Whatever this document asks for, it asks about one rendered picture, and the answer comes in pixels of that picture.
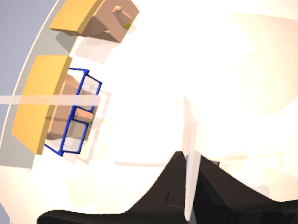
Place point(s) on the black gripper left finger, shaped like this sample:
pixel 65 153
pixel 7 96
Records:
pixel 164 203

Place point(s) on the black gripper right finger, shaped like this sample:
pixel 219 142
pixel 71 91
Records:
pixel 221 199

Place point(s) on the grey flat rectangular panel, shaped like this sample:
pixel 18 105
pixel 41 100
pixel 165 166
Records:
pixel 13 153

